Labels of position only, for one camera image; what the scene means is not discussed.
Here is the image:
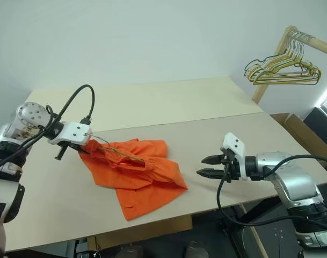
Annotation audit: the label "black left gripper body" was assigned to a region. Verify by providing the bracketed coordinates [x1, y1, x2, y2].
[55, 141, 78, 161]

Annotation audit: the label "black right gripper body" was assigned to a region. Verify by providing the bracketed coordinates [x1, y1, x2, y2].
[220, 149, 241, 184]

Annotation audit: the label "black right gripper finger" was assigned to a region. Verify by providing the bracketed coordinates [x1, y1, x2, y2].
[196, 168, 226, 179]
[201, 154, 223, 165]

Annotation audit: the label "olive wire hanger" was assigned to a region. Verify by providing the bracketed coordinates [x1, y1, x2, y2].
[84, 133, 146, 164]

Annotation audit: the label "orange shorts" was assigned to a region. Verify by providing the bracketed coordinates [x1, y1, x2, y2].
[78, 138, 189, 222]

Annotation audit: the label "light wooden slat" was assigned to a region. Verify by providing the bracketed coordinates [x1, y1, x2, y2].
[239, 203, 269, 258]

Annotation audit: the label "grey rounded shape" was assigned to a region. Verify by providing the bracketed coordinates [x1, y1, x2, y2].
[185, 241, 208, 258]

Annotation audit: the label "brown cardboard box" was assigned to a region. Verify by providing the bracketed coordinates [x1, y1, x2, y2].
[270, 112, 327, 162]

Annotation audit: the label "black flat panel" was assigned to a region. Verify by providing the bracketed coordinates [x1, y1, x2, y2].
[302, 105, 327, 141]

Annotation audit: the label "bunch of hangers on rack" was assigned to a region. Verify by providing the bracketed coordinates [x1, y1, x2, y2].
[252, 29, 322, 86]

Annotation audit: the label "dark rounded shape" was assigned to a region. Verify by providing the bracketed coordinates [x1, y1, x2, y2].
[119, 249, 143, 258]

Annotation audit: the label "wooden clothes rack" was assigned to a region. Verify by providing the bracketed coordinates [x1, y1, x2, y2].
[251, 25, 327, 104]

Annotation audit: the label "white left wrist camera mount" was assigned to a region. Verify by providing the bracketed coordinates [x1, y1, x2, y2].
[47, 121, 93, 146]

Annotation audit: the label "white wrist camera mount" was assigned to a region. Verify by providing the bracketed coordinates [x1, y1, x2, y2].
[219, 132, 246, 180]
[47, 121, 93, 146]

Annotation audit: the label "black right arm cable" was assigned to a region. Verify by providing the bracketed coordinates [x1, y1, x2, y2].
[216, 154, 327, 227]

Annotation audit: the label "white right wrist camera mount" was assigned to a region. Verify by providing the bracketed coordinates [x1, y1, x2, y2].
[219, 132, 246, 180]

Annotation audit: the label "black table frame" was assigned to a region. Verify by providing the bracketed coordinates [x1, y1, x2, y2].
[216, 200, 289, 258]

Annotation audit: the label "dark green wire hanger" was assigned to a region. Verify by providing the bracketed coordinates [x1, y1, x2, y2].
[244, 29, 306, 83]

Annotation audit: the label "silver wire hanger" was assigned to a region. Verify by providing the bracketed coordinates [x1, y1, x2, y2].
[256, 29, 318, 79]

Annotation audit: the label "yellow wire hanger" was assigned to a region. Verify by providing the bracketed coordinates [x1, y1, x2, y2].
[248, 29, 320, 83]

